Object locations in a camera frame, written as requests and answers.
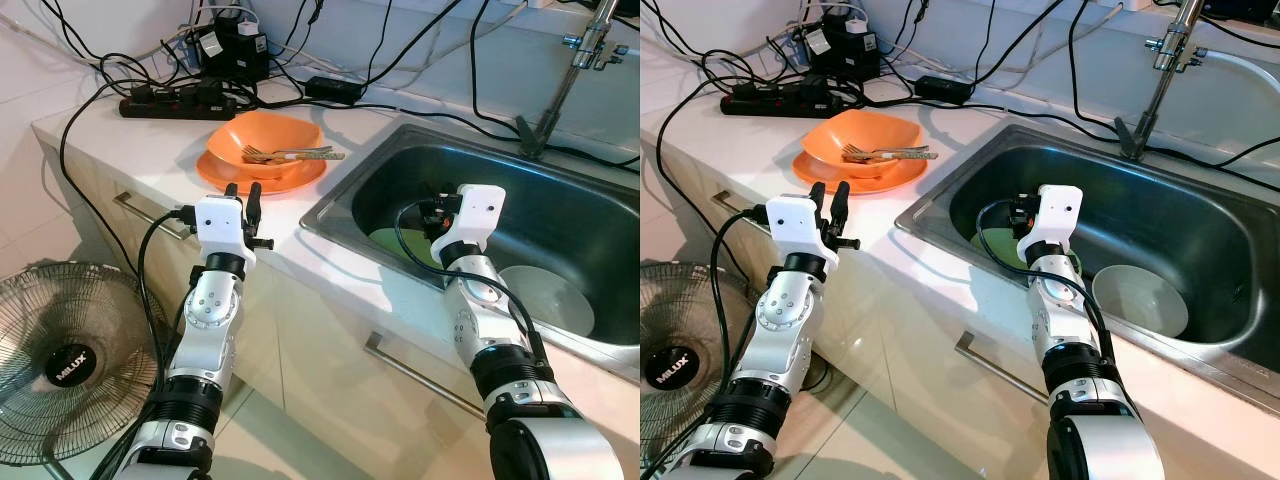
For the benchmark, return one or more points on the black power adapter brick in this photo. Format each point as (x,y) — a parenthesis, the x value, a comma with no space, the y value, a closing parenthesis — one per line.
(333,89)
(943,89)

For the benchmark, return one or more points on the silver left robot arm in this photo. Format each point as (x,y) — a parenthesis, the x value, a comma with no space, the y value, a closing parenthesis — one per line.
(210,300)
(775,310)

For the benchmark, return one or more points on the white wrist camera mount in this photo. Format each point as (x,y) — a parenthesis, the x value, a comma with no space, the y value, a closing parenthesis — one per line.
(793,225)
(218,225)
(478,210)
(1055,210)

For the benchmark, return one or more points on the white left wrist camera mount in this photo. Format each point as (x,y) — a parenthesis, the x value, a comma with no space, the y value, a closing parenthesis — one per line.
(793,225)
(218,225)

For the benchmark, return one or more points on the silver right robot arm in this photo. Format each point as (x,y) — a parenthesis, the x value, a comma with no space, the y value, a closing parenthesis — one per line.
(480,320)
(1065,320)

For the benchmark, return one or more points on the black charger box white labels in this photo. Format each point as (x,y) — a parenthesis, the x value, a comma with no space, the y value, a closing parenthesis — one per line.
(845,48)
(235,50)

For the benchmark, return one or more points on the orange plastic plate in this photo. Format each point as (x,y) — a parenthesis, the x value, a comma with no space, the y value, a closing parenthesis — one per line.
(225,178)
(815,178)

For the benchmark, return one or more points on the metal fork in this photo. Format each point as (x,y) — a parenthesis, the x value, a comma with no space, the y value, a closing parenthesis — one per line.
(256,153)
(858,152)

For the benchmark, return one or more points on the stainless steel sink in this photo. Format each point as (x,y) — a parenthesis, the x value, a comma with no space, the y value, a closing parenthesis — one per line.
(560,220)
(1160,210)

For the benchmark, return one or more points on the white bowl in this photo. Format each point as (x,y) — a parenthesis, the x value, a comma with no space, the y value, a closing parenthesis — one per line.
(550,300)
(1140,300)

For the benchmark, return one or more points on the beige kitchen base cabinet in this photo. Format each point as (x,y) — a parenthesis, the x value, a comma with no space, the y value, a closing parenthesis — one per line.
(900,350)
(300,340)

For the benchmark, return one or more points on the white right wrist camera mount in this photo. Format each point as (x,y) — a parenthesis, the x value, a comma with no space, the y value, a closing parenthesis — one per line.
(1055,210)
(478,210)

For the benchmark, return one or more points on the black power strip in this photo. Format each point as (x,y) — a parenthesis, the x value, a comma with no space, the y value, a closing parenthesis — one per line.
(175,106)
(780,104)

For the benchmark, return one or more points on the chrome sink faucet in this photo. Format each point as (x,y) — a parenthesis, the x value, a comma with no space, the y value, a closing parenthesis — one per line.
(1165,70)
(570,80)

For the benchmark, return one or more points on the orange plastic bowl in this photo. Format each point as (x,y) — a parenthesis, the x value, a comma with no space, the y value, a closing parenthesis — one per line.
(262,130)
(860,128)

